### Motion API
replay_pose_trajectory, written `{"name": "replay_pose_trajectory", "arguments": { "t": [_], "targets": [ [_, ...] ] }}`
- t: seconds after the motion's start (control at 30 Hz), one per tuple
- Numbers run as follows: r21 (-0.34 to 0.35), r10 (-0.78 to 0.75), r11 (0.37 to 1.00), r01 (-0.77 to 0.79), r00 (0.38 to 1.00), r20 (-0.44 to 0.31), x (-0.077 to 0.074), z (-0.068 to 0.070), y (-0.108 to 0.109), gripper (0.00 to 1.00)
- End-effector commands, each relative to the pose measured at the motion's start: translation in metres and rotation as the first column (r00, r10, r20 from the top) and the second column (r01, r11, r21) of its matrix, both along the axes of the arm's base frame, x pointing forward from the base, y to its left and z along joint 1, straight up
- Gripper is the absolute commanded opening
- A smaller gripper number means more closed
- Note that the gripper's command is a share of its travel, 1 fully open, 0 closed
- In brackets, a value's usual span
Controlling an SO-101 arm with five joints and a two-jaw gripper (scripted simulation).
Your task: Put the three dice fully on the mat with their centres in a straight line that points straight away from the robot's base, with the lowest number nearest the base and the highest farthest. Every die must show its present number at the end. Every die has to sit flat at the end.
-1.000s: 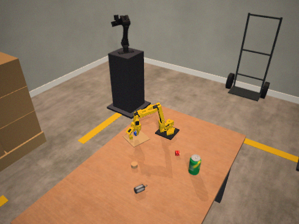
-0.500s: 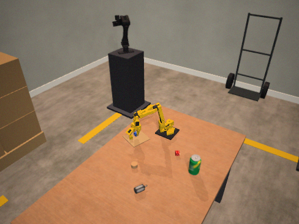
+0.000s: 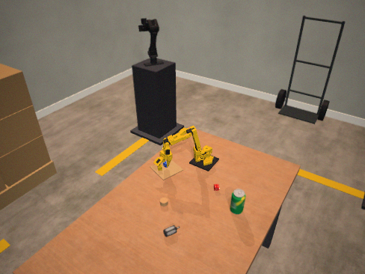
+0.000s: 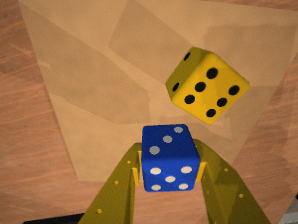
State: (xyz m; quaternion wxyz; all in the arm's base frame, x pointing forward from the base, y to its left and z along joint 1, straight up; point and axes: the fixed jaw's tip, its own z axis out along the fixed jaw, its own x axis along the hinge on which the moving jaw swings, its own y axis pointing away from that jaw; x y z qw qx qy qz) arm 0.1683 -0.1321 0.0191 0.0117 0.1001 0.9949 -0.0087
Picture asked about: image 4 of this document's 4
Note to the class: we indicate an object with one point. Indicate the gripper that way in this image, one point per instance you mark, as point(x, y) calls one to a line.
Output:
point(227, 198)

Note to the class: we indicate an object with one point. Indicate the tan flat mat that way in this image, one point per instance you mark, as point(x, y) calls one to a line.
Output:
point(105, 64)

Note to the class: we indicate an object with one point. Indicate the yellow die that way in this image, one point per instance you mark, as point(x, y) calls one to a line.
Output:
point(204, 85)

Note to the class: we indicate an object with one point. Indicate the blue die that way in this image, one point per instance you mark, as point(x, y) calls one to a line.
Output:
point(169, 158)

